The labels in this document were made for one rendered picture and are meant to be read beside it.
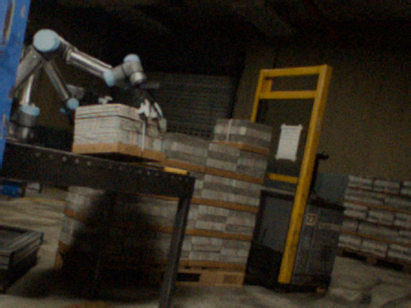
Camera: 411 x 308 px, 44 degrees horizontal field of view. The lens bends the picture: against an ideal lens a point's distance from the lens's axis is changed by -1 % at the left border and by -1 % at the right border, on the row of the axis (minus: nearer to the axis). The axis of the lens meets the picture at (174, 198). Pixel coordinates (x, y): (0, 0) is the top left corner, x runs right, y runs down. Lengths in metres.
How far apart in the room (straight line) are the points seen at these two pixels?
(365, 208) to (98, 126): 6.05
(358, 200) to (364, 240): 0.61
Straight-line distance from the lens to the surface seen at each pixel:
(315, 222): 4.37
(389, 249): 7.94
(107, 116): 2.41
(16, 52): 1.48
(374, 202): 8.00
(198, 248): 3.76
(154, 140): 2.57
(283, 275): 4.17
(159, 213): 3.50
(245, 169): 3.93
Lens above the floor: 0.81
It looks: 3 degrees down
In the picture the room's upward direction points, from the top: 11 degrees clockwise
